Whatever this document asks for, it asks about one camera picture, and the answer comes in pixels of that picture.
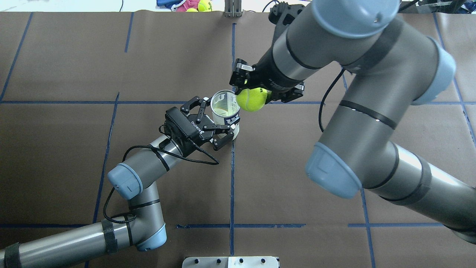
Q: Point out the aluminium frame post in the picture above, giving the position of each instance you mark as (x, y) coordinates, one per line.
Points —
(233, 8)

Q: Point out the yellow ball among toys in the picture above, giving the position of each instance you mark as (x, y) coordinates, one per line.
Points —
(205, 6)

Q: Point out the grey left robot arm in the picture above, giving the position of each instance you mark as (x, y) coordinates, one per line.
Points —
(132, 211)

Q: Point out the pink and blue toy pile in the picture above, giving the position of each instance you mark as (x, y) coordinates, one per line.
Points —
(178, 5)

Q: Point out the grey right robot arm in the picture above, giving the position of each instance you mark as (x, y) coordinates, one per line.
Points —
(395, 66)

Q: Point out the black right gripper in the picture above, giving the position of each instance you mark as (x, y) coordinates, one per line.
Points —
(268, 75)

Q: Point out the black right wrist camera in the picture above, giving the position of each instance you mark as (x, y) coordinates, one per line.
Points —
(284, 13)

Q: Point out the white tennis ball can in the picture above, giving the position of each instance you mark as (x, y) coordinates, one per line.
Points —
(226, 99)

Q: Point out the yellow tennis ball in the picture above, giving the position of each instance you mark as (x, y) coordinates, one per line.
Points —
(222, 112)
(252, 100)

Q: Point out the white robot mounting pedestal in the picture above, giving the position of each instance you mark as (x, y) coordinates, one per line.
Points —
(231, 262)

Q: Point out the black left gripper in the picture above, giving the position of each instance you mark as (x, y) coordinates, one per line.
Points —
(185, 131)

